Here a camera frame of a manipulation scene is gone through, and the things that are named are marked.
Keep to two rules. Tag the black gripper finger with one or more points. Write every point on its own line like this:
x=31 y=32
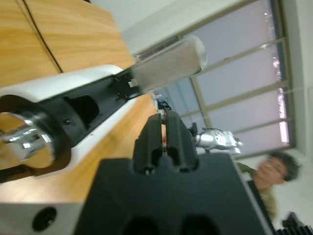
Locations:
x=181 y=144
x=149 y=144

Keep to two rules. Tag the grey coffee machine lever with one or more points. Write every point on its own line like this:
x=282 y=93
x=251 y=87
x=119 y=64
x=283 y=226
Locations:
x=171 y=66

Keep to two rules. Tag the white capsule coffee machine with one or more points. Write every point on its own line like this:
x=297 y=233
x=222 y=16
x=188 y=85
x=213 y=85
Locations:
x=73 y=80

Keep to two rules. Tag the silver robot dog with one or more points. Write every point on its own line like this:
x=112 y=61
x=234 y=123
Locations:
x=220 y=140

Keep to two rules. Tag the person with dark hair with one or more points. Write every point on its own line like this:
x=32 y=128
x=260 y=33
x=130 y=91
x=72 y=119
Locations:
x=271 y=171

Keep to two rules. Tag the window with beige frame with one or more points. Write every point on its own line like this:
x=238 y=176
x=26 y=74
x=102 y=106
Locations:
x=244 y=49

